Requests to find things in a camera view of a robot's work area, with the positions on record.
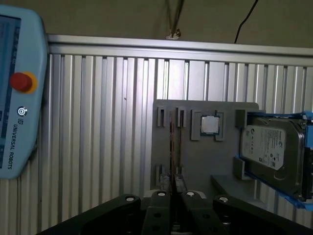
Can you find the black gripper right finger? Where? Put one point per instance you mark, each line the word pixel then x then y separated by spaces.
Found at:
pixel 195 215

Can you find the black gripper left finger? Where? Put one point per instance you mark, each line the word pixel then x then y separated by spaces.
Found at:
pixel 156 215

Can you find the dark RAM stick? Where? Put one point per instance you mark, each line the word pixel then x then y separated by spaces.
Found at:
pixel 181 142
pixel 172 147

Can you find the grey parts rack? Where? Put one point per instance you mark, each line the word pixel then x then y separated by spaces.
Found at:
pixel 212 159

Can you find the silver CPU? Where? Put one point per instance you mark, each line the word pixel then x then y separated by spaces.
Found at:
pixel 210 124

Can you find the hard disk in blue carrier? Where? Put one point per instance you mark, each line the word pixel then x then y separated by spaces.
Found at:
pixel 264 147

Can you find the pale blue teach pendant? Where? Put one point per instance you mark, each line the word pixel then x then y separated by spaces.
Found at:
pixel 29 49

